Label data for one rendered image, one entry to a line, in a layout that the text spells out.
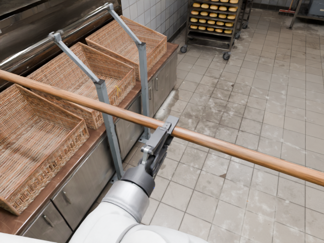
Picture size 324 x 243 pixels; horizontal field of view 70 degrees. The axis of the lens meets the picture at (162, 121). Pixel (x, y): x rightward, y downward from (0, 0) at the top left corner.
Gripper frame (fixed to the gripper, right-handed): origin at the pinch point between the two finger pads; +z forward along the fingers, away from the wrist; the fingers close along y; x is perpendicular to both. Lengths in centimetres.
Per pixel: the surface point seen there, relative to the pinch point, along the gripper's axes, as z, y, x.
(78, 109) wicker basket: 35, 47, -73
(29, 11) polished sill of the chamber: 58, 3, -114
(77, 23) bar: 55, 3, -77
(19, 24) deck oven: 48, 7, -114
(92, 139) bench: 28, 61, -61
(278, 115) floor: 173, 118, 55
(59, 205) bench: -10, 76, -60
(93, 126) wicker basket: 36, 58, -65
